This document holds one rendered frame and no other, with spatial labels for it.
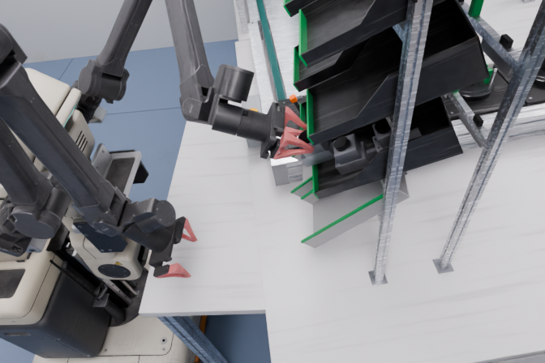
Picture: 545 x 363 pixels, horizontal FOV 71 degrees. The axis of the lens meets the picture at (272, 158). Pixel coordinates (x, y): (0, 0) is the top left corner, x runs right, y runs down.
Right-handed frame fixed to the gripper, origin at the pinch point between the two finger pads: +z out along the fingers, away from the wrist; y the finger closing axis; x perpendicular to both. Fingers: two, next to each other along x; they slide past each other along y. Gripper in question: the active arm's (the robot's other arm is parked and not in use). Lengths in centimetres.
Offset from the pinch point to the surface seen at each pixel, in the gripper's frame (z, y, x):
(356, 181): 9.1, -8.5, -1.3
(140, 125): -61, 144, 179
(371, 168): 9.7, -8.4, -6.0
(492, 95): 65, 44, 3
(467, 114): 24.5, 0.8, -16.8
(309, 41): -9.4, -1.6, -22.3
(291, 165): 8.4, 20.4, 33.5
